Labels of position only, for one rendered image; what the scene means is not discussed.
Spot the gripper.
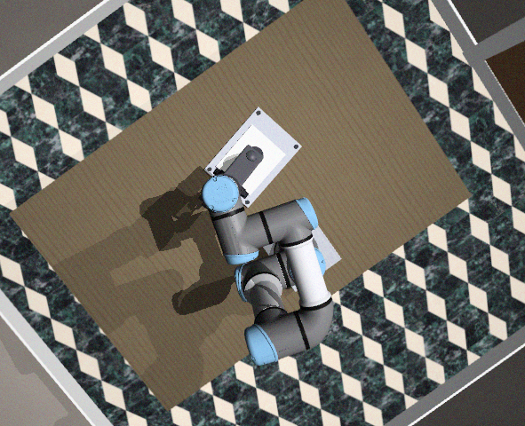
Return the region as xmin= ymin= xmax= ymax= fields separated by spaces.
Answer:
xmin=198 ymin=168 xmax=249 ymax=209

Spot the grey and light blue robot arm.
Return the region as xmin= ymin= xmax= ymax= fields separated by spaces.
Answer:
xmin=202 ymin=145 xmax=333 ymax=366

